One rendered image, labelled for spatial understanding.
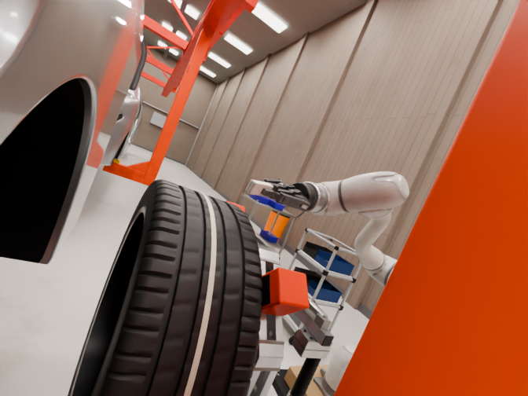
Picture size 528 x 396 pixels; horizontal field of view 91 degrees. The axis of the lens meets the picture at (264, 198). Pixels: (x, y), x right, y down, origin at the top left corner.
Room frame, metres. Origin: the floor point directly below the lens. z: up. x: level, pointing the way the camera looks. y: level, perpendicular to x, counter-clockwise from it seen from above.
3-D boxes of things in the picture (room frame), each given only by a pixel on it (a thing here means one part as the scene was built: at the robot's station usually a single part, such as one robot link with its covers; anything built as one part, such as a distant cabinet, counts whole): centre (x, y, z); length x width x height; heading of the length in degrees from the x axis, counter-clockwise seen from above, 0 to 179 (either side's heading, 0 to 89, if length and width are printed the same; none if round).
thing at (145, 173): (3.82, 1.95, 1.75); 0.68 x 0.16 x 2.45; 118
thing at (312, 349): (0.68, -0.27, 0.93); 0.09 x 0.05 x 0.05; 118
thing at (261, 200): (4.79, -0.19, 0.53); 1.12 x 0.69 x 1.06; 116
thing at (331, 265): (2.58, -0.81, 0.50); 0.54 x 0.42 x 1.00; 28
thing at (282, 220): (6.11, -0.51, 0.37); 0.49 x 0.47 x 0.74; 119
